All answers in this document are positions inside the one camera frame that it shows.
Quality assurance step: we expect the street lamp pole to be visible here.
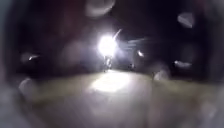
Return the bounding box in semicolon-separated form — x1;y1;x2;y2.
97;34;118;72

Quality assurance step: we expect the grey paved path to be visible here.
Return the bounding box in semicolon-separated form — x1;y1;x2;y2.
19;69;214;128

